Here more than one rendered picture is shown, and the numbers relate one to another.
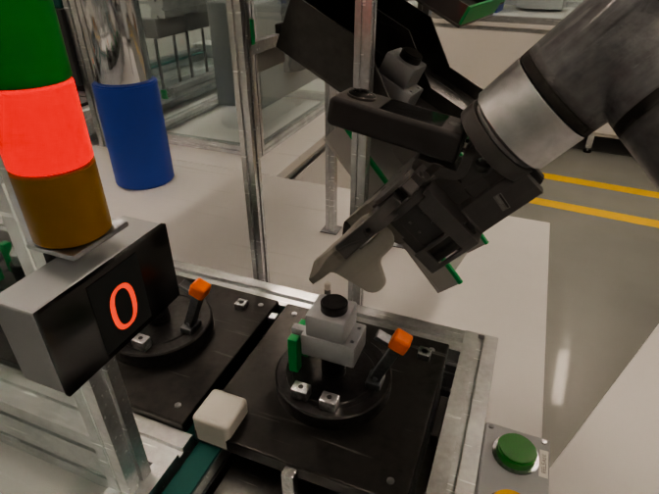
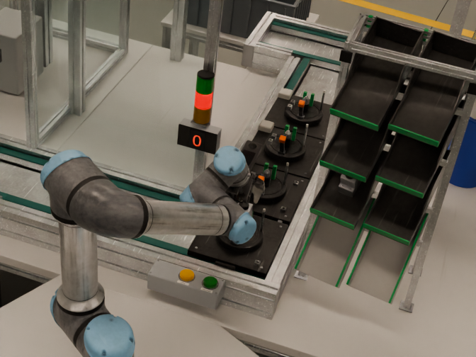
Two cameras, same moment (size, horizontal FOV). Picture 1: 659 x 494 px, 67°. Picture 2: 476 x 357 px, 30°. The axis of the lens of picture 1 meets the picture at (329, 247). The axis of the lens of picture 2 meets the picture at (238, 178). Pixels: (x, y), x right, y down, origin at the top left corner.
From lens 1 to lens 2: 237 cm
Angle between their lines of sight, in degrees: 66
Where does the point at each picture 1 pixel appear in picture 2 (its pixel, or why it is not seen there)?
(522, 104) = not seen: hidden behind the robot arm
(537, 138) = not seen: hidden behind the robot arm
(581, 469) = (226, 341)
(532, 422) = (251, 331)
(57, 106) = (199, 97)
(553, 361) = not seen: outside the picture
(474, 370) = (254, 284)
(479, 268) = (384, 342)
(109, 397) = (199, 163)
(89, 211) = (197, 117)
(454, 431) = (219, 269)
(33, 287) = (188, 122)
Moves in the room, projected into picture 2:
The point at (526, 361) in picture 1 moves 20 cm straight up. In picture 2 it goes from (293, 341) to (304, 290)
